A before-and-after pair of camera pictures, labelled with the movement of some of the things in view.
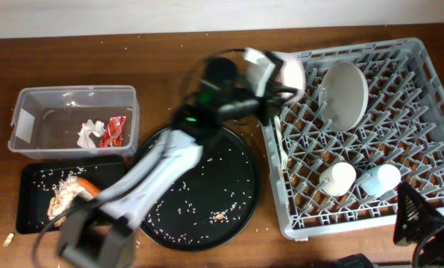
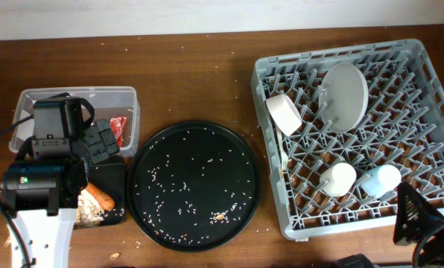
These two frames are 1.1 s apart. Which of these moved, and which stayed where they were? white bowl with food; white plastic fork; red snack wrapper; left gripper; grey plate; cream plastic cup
Moved: left gripper; white bowl with food
Stayed: grey plate; white plastic fork; red snack wrapper; cream plastic cup
